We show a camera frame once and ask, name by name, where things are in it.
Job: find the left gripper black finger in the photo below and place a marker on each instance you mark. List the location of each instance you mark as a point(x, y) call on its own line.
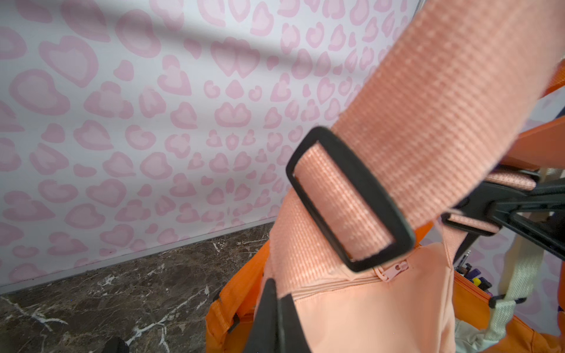
point(276, 327)

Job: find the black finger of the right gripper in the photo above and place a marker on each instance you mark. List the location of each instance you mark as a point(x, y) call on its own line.
point(536, 215)

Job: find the white orange sling bag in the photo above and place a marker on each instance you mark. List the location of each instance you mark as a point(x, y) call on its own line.
point(520, 269)

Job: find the orange sling bag front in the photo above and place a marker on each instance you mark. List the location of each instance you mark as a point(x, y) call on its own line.
point(232, 313)

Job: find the pink sling bag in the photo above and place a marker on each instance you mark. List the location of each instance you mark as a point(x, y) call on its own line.
point(359, 242)

